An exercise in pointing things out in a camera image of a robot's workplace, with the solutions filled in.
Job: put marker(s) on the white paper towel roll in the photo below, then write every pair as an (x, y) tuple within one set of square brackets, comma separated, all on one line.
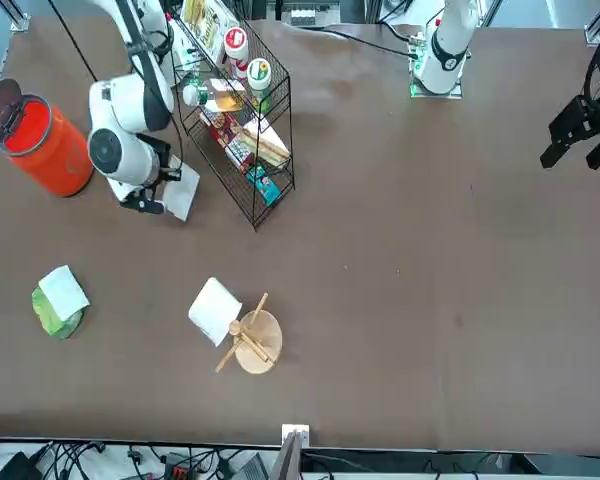
[(215, 310)]

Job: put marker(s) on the red-lid white jar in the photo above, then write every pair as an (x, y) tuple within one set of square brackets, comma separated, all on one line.
[(236, 40)]

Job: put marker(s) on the aluminium profile post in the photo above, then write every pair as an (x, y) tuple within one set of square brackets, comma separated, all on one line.
[(292, 450)]

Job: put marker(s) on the long white yellow box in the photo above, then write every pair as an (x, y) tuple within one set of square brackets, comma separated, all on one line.
[(205, 22)]

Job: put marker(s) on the teal snack box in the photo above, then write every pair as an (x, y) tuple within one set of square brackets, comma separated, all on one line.
[(262, 185)]

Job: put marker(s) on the wooden roll holder stand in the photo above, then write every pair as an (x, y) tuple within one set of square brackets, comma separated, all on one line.
[(260, 345)]

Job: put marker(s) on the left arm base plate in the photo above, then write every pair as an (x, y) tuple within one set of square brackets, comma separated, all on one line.
[(415, 91)]

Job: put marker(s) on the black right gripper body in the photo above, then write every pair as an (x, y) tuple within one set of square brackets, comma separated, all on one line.
[(160, 162)]

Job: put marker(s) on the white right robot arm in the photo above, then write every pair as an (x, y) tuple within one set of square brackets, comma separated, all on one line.
[(130, 107)]

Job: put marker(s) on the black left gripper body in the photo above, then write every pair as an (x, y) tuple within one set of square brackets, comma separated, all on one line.
[(587, 115)]

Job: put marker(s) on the small white green-label bottle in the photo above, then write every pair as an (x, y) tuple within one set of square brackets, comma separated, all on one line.
[(195, 95)]

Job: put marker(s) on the aluminium corner bracket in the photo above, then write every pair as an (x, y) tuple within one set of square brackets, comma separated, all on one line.
[(21, 22), (596, 34)]

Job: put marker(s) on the black box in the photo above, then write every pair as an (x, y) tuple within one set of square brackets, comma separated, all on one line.
[(17, 467)]

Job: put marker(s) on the orange snack box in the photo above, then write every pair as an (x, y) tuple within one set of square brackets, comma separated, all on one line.
[(225, 97)]

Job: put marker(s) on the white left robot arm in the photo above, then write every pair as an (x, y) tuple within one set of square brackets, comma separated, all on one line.
[(447, 45)]

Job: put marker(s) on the wrapped triangle sandwich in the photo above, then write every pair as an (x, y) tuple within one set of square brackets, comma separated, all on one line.
[(265, 142)]

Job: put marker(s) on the grey power strip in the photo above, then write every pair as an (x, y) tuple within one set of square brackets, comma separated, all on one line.
[(302, 16)]

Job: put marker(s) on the red patterned snack box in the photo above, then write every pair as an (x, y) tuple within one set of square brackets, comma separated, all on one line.
[(225, 132)]

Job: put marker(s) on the green-lid white jar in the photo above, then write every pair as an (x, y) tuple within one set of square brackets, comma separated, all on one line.
[(259, 72)]

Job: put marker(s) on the black power strip red switches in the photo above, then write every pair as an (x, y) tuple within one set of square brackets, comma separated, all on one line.
[(177, 467)]

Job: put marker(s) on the orange bin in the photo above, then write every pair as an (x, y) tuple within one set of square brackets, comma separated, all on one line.
[(65, 165)]

